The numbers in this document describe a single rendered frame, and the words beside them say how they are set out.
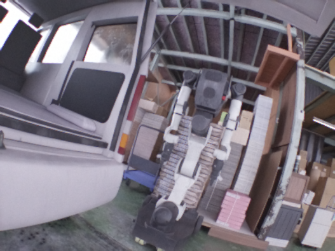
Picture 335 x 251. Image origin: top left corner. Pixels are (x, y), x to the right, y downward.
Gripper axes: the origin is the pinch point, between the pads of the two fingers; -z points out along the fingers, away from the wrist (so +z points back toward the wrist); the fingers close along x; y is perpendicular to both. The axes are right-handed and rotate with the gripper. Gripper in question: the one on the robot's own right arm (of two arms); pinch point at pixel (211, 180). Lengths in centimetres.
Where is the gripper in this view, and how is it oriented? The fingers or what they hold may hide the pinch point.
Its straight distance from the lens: 139.4
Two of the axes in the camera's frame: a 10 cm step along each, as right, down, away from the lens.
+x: 3.1, 0.2, 9.5
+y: -9.1, -2.9, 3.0
